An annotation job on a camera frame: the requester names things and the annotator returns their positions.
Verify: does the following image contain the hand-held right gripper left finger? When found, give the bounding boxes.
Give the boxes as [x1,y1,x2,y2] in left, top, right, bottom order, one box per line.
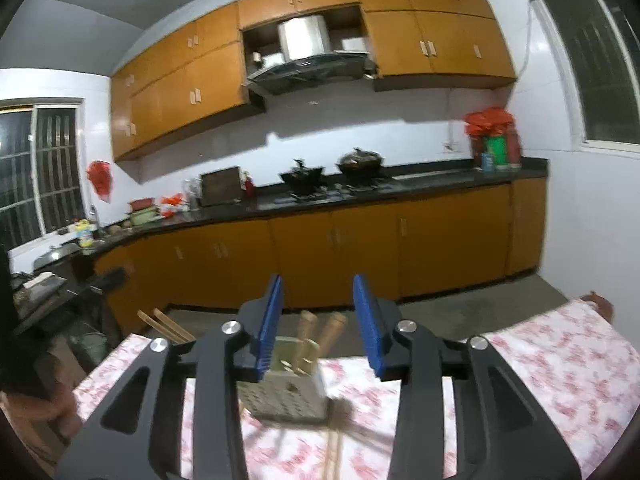
[55,275,284,480]

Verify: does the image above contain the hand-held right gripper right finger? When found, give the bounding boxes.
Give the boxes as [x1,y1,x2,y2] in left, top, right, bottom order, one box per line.
[353,274,583,480]

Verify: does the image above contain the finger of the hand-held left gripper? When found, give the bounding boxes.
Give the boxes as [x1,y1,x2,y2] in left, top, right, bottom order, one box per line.
[89,267,129,295]

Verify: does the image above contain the green perforated utensil holder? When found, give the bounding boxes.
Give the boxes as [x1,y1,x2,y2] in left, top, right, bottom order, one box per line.
[239,337,329,423]

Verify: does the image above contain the person's left hand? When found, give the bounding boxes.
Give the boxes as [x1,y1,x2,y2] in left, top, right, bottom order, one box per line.
[0,385,83,461]

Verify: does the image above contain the green basin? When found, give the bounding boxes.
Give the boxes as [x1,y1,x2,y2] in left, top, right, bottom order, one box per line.
[126,209,165,226]

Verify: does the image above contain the wooden base cabinets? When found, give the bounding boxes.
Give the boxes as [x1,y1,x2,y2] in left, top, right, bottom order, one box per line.
[94,177,548,336]

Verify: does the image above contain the orange plastic bag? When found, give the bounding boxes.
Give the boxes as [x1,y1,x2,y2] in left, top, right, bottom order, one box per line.
[161,192,190,216]

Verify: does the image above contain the hanging red plastic bag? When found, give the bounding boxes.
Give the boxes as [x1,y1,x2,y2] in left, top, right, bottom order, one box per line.
[86,160,113,204]

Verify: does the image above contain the clear plastic bag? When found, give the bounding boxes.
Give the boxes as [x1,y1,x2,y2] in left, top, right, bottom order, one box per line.
[182,178,201,211]

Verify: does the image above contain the small barred window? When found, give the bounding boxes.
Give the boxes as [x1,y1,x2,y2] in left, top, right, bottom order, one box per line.
[0,100,85,252]

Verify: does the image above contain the dark cutting board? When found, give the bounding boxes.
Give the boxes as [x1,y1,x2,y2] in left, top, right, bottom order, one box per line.
[199,166,242,207]

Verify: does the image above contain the gas stove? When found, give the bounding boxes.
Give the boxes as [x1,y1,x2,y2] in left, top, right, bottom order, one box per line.
[275,176,401,204]

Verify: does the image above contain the black open wok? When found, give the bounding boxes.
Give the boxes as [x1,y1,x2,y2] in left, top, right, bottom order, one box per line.
[278,158,326,196]

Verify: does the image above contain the pink floral tablecloth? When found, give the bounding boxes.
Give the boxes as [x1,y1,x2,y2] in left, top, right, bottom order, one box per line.
[72,299,640,480]

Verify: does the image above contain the black lidded wok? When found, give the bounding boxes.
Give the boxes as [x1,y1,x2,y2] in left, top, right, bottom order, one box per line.
[336,147,387,181]

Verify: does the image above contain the black kitchen countertop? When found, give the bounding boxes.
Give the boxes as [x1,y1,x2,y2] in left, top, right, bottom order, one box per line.
[10,157,548,281]

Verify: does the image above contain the green packet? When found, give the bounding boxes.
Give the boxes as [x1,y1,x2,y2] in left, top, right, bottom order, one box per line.
[487,135,510,169]

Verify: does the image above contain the red bag over bottles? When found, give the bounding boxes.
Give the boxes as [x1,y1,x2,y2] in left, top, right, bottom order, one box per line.
[464,106,516,137]

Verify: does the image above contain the steel range hood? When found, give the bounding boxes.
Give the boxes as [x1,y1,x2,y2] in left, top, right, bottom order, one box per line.
[245,15,377,97]

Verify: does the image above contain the large barred window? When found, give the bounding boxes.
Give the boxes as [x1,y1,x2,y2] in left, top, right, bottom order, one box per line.
[517,0,640,153]

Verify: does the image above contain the wooden wall cabinets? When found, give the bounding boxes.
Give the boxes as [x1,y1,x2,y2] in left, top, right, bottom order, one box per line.
[110,0,517,162]

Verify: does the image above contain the white wall cable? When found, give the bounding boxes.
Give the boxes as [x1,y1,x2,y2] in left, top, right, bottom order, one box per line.
[447,0,539,149]

